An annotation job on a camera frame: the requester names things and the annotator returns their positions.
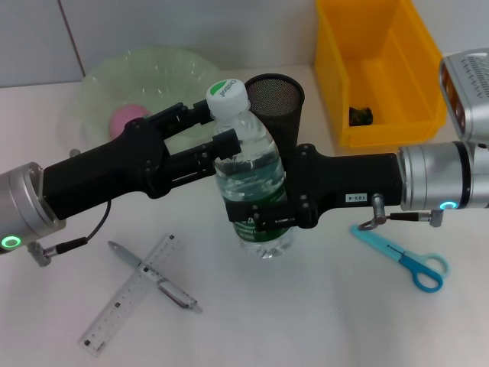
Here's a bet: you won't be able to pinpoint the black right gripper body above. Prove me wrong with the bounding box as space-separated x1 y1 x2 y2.
284 143 401 230

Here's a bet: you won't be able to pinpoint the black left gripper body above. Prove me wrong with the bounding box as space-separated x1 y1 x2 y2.
41 114 173 221

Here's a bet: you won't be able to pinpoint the clear water bottle green label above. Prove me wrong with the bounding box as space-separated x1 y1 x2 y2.
206 79 293 261

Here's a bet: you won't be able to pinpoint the pink toy peach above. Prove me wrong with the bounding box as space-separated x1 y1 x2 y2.
109 103 151 141

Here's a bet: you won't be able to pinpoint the blue scissors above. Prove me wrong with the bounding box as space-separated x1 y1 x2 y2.
350 224 451 294

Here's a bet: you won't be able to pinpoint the green plastic wrapper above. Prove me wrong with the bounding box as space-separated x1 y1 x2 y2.
348 106 374 126

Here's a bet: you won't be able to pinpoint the black mesh pen holder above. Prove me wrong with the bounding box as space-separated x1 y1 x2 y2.
244 73 306 154

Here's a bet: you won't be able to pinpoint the grey pen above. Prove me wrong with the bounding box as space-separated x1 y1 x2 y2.
107 240 202 315

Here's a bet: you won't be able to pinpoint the transparent plastic ruler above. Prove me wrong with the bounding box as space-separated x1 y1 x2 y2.
78 232 188 347

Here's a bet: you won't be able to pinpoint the green translucent plastic bowl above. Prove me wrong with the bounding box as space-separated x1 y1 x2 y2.
76 46 222 154

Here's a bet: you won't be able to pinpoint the yellow plastic bin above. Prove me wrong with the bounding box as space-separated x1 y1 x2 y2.
314 0 449 148

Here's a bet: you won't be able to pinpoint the silver right gripper connector post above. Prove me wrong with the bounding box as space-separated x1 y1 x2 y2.
358 193 386 232

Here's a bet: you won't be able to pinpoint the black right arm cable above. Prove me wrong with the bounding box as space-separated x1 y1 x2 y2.
387 208 446 229

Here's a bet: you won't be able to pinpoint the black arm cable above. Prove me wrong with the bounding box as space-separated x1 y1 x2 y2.
387 208 446 229
28 198 112 268

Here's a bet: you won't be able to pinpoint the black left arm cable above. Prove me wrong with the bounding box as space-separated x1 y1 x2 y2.
28 198 112 268

